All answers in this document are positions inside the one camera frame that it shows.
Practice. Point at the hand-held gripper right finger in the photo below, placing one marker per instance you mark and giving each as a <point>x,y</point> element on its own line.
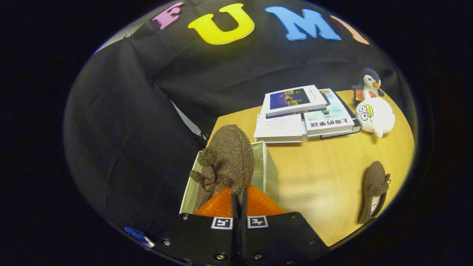
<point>244,244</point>

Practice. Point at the white book dark photo cover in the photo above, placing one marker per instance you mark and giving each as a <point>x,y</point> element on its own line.
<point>292,99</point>

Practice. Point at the black book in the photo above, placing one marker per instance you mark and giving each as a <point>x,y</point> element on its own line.
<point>342,133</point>

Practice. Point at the grey penguin plush toy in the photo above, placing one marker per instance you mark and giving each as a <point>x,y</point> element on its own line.
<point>369,83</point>

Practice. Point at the pale green fabric storage box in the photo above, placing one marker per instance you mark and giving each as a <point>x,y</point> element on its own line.
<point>266,173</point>

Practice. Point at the white round plush toy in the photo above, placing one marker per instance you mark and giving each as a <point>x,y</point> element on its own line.
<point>378,118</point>

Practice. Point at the light blue cover book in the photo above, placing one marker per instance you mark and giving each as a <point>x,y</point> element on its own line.
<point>329,118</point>

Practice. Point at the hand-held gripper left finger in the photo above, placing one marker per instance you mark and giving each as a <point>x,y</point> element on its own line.
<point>235,244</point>

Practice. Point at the small blue object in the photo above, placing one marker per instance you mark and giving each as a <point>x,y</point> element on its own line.
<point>135,233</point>

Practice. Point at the brown fuzzy shoe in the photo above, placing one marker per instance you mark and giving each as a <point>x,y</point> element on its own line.
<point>229,155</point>
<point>373,177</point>

